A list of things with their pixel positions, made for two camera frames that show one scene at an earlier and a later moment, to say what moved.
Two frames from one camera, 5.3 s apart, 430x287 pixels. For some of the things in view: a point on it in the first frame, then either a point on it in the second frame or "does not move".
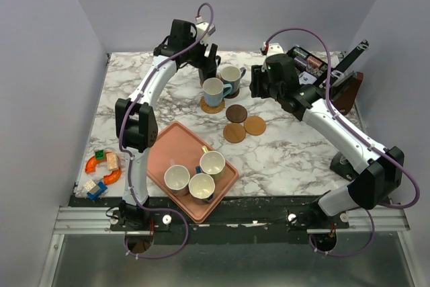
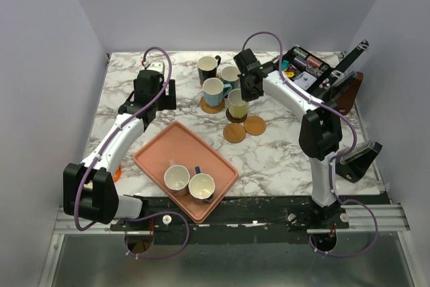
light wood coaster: [254, 125] does not move
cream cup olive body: [213, 162] → [238, 107]
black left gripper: [207, 64] → [168, 101]
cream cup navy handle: [201, 187] does not move
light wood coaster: [234, 132] does not move
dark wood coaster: [236, 113] does not move
